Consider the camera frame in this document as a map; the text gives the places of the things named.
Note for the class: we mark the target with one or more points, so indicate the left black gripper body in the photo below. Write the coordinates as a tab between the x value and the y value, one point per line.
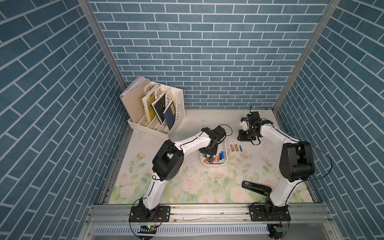
212	151

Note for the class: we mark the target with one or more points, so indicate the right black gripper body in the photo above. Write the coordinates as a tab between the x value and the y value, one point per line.
246	136

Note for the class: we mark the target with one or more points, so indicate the white plastic storage box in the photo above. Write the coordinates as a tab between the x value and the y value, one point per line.
214	161

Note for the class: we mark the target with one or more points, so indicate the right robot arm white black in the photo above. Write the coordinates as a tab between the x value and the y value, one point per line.
296	163

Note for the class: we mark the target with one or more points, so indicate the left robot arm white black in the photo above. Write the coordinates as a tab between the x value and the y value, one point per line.
170	157

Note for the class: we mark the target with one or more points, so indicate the dark blue book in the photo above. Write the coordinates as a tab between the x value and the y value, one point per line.
170	115

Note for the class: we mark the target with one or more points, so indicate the white perforated file organizer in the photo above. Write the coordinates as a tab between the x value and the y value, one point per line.
157	129

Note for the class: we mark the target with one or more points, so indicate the black cover book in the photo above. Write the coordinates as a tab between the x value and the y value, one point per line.
159	106

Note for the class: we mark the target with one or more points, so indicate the black stapler right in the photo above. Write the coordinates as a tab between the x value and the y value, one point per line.
257	188

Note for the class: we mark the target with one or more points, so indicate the yellow cover book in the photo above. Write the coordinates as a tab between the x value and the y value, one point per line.
148	99

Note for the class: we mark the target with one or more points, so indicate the beige paper folder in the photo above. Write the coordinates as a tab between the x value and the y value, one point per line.
132	96

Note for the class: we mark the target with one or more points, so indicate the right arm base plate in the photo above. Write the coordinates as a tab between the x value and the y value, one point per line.
260	213

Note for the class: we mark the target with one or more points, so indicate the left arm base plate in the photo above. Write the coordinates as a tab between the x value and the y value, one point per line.
140	214

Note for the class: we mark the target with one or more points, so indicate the white vented cable duct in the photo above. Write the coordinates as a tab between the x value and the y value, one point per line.
183	230

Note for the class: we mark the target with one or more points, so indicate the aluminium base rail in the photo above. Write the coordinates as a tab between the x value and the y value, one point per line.
309	221

